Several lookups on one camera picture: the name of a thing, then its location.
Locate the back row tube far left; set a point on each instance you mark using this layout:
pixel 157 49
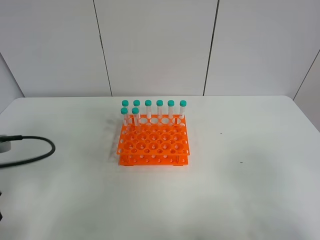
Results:
pixel 125 103

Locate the second row tube left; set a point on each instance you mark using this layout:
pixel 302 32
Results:
pixel 124 112

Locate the orange test tube rack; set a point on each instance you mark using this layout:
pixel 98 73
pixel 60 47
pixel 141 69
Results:
pixel 154 142

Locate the back row tube far right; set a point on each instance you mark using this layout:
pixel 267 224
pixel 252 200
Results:
pixel 182 104

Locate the test tube with teal cap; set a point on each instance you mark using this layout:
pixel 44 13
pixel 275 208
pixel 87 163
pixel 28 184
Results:
pixel 136 119

